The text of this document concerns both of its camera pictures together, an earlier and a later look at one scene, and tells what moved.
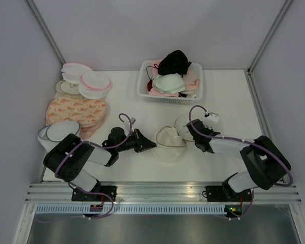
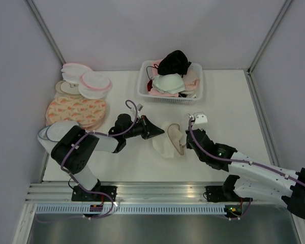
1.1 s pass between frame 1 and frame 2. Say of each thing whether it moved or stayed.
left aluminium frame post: stayed
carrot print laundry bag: stayed
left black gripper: moved
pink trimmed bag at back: stayed
